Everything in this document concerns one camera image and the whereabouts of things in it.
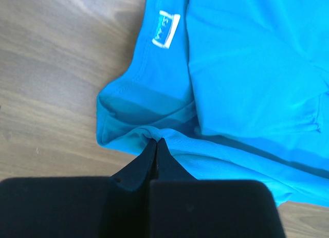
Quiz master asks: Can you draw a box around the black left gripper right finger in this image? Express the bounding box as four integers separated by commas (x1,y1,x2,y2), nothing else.
149,139,285,237

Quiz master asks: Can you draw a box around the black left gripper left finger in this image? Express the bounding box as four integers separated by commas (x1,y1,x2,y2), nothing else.
1,140,157,237

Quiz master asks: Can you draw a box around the teal t-shirt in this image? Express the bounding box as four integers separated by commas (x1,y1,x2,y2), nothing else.
96,0,328,206

